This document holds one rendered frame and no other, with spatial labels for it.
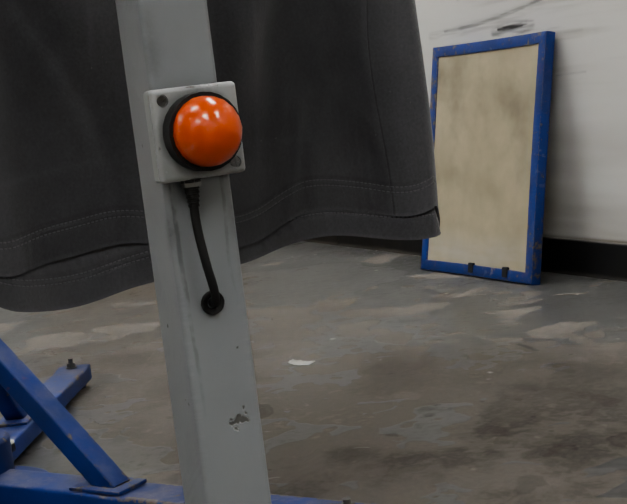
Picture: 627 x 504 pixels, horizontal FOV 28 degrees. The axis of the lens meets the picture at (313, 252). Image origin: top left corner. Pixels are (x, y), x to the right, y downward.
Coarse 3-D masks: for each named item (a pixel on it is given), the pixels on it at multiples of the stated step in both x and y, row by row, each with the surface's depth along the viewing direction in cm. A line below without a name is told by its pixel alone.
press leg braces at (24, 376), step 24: (0, 360) 214; (0, 384) 215; (24, 384) 212; (0, 408) 256; (24, 408) 213; (48, 408) 211; (48, 432) 211; (72, 432) 209; (72, 456) 208; (96, 456) 208; (96, 480) 206; (120, 480) 206; (144, 480) 207
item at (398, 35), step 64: (0, 0) 92; (64, 0) 94; (256, 0) 101; (320, 0) 105; (384, 0) 106; (0, 64) 92; (64, 64) 95; (256, 64) 102; (320, 64) 105; (384, 64) 107; (0, 128) 93; (64, 128) 95; (128, 128) 97; (256, 128) 103; (320, 128) 106; (384, 128) 107; (0, 192) 93; (64, 192) 96; (128, 192) 97; (256, 192) 103; (320, 192) 106; (384, 192) 108; (0, 256) 93; (64, 256) 96; (128, 256) 98; (256, 256) 104
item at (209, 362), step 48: (144, 0) 67; (192, 0) 68; (144, 48) 67; (192, 48) 68; (144, 96) 67; (144, 144) 69; (144, 192) 71; (192, 240) 69; (192, 288) 69; (240, 288) 70; (192, 336) 69; (240, 336) 70; (192, 384) 69; (240, 384) 71; (192, 432) 70; (240, 432) 71; (192, 480) 72; (240, 480) 71
